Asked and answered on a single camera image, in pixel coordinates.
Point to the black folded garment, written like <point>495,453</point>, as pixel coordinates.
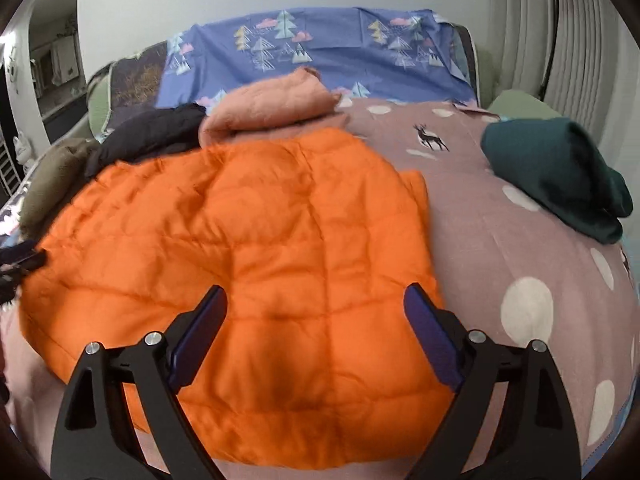
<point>160,132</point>

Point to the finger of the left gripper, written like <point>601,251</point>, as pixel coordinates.
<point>13,274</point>
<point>17,253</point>

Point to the peach pink puffer jacket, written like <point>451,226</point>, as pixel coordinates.
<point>285,106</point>

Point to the olive fleece garment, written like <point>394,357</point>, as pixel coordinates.
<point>59,177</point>

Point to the blue tree-print sheet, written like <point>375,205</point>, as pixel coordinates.
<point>401,56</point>

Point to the dark green folded sweater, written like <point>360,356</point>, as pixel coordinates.
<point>555,162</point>

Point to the pink polka-dot bedspread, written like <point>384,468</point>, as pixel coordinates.
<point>502,263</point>

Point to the dark floral pillow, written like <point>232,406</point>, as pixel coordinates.
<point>125,89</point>

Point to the orange puffer jacket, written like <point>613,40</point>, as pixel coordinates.
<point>314,240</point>

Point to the white lucky cat figurine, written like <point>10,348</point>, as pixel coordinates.
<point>23,150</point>

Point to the grey pleated curtain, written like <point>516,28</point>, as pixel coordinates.
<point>595,73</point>

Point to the green pillow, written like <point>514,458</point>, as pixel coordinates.
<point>518,104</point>

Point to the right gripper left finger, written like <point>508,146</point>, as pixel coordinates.
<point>94,436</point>

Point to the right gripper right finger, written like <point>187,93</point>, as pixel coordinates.
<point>510,417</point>

